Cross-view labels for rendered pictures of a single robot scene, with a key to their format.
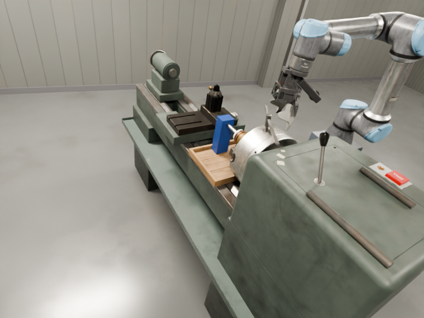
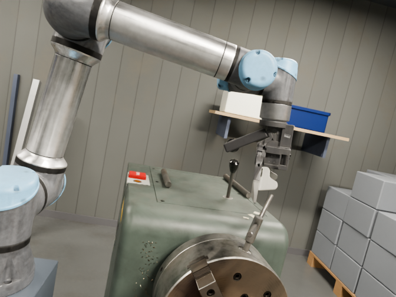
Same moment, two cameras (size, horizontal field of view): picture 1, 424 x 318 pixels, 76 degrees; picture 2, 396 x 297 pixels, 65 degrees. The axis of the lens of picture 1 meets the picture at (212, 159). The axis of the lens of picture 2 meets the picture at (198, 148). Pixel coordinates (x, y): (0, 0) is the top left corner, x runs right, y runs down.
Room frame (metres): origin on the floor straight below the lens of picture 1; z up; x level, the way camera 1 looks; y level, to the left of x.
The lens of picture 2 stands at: (1.76, -0.08, 1.53)
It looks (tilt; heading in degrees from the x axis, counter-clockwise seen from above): 7 degrees down; 203
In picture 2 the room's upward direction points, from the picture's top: 12 degrees clockwise
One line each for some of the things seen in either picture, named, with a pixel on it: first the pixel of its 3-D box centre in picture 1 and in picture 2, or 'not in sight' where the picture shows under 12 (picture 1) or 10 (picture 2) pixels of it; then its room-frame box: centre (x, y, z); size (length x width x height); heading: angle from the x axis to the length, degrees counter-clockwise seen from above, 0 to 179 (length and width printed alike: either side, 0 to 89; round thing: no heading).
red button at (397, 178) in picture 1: (396, 178); (137, 176); (0.84, -0.69, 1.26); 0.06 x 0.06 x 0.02; 37
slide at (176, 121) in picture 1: (202, 120); not in sight; (1.55, 0.10, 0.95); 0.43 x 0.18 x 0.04; 127
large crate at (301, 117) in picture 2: not in sight; (295, 116); (-1.64, -0.52, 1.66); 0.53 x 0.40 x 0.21; 121
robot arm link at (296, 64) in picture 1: (301, 64); (274, 113); (0.96, -0.24, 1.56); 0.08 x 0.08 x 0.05
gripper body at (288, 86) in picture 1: (289, 86); (273, 145); (0.96, -0.22, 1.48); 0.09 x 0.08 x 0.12; 100
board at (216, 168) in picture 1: (228, 159); not in sight; (1.26, -0.09, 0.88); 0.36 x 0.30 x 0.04; 127
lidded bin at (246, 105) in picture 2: not in sight; (244, 104); (-1.35, -1.01, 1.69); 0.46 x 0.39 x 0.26; 121
